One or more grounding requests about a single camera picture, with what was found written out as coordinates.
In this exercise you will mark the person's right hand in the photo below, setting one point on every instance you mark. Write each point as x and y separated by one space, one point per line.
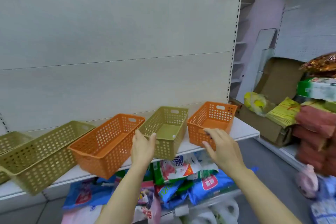
225 153

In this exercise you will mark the person's left hand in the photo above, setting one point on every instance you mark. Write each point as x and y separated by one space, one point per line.
143 150

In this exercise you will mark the orange perforated plastic basket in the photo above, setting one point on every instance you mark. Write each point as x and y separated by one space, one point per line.
218 124
110 142

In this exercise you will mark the green perforated plastic basket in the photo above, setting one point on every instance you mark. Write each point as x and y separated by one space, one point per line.
168 129
10 142
44 150

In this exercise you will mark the white metal store shelves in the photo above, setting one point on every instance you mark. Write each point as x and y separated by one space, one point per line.
105 34

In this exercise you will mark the person's left forearm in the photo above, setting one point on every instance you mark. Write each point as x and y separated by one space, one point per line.
120 200

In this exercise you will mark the pile of colourful detergent bags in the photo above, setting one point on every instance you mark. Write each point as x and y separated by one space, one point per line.
210 187

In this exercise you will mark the yellow white plastic bag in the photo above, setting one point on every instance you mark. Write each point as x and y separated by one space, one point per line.
258 103

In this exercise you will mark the stack of yellow paper sheets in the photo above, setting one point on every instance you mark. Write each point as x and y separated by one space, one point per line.
284 113

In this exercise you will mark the pink plastic bag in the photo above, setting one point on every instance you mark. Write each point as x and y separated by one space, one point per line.
307 181

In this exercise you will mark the brown cardboard box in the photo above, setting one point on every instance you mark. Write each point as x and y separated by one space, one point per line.
281 79

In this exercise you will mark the pile of red paper bundles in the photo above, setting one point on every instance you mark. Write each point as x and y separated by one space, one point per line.
315 126

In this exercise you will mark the blue white packets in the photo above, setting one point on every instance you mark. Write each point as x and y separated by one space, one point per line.
325 205

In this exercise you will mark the green white carton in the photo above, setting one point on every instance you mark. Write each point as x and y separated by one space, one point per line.
320 88

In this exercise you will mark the red gold foil pack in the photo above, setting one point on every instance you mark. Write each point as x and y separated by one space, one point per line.
323 65

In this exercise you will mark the white pegboard shelving unit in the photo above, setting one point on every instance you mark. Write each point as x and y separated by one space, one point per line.
309 29

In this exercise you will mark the narrow white wall racks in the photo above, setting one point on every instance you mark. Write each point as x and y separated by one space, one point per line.
237 80

